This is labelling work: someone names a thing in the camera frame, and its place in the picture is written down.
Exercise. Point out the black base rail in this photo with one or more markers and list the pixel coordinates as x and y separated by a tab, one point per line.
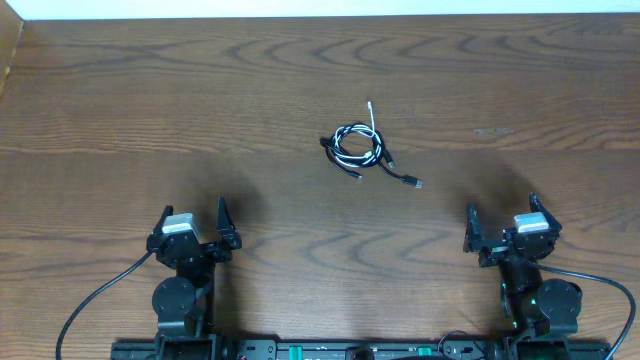
350	350

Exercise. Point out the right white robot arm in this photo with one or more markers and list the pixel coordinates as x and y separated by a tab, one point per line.
544	312

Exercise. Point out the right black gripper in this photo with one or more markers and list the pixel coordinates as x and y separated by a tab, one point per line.
492	253

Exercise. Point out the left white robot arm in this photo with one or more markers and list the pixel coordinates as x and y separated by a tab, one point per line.
183	303

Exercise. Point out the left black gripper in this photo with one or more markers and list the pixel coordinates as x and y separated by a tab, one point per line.
228	231

